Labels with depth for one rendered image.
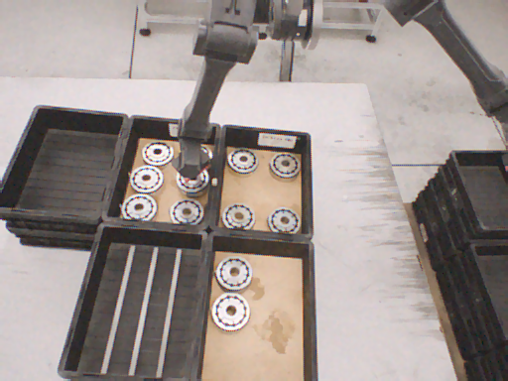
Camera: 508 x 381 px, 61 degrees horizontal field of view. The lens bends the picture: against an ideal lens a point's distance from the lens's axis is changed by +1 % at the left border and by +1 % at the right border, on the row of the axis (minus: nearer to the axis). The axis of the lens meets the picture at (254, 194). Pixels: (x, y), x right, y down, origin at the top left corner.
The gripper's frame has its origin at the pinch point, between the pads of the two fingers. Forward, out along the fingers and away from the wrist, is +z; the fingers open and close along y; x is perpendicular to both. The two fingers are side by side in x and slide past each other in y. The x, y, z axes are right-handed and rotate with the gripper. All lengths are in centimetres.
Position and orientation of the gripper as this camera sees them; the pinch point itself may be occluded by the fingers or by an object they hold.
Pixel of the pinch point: (191, 176)
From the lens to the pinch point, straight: 134.2
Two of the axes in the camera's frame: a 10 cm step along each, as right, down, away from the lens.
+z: -0.8, 5.0, 8.6
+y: 7.4, -5.5, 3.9
